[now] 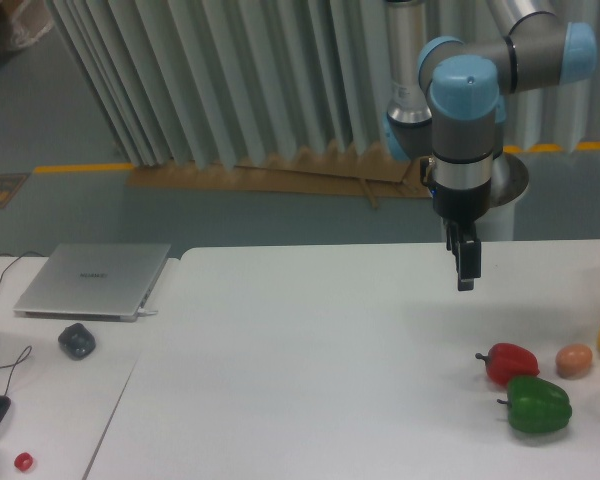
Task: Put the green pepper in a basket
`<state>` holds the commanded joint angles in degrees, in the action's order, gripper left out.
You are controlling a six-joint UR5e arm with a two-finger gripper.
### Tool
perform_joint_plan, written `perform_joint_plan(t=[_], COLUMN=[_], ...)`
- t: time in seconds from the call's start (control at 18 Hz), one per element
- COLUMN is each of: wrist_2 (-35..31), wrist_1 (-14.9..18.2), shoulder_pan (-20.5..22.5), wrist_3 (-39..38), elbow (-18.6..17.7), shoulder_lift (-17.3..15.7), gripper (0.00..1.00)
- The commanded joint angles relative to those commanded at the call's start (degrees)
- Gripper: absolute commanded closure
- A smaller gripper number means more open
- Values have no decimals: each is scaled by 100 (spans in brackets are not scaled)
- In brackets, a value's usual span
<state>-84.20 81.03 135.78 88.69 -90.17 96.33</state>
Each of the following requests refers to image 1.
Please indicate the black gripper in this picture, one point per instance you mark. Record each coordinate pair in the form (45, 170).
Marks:
(460, 192)

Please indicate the green bell pepper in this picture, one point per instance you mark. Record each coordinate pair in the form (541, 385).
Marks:
(536, 406)

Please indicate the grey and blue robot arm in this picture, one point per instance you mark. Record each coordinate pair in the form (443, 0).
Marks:
(446, 109)

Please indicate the red bell pepper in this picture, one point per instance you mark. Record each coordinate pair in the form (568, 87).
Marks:
(505, 361)

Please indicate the brown cardboard sheet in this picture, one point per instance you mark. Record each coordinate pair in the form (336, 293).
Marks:
(373, 175)

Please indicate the brown egg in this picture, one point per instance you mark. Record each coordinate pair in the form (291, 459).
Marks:
(573, 361)

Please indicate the pale green folding curtain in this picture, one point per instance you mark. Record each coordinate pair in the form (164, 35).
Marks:
(211, 81)

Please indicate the yellow floor tape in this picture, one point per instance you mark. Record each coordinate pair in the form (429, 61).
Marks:
(82, 168)

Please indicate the silver laptop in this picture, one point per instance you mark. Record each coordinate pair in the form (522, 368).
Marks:
(108, 281)

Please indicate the dark grey earbuds case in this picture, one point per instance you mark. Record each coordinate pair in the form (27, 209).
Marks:
(77, 341)

